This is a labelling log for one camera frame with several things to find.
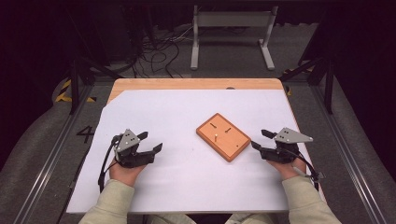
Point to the black metal stand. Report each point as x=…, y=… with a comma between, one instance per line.
x=74, y=90
x=328, y=90

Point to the aluminium floor rail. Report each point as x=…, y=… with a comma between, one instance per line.
x=46, y=169
x=350, y=171

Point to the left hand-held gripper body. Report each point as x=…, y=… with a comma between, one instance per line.
x=129, y=143

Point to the person's right leg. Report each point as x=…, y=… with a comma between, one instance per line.
x=249, y=219

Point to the person's leg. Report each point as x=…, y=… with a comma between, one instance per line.
x=249, y=219
x=171, y=219

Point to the yellow black hazard tape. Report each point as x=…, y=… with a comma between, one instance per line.
x=63, y=93

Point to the wooden picture frame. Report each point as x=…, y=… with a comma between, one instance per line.
x=227, y=141

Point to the person's left leg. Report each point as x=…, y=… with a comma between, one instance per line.
x=171, y=219

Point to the person's left hand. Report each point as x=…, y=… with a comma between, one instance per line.
x=126, y=174

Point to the white metal stand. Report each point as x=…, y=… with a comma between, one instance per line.
x=233, y=19

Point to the person's right hand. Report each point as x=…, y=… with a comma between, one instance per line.
x=289, y=170

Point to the white paper sheet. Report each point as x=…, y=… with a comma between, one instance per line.
x=186, y=186

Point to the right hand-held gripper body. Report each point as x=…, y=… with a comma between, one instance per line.
x=288, y=137

